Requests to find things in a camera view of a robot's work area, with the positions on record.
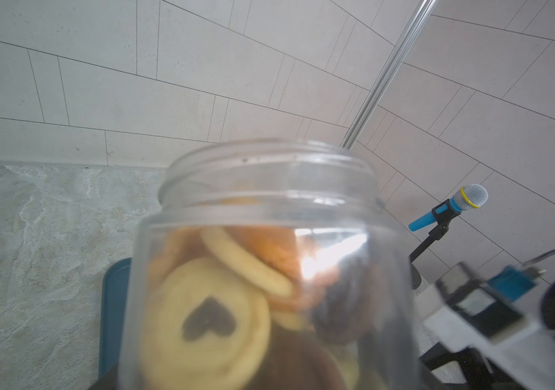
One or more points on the blue tray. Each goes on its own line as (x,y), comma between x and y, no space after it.
(112,313)

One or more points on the beige lid jar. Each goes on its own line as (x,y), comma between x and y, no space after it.
(270,265)

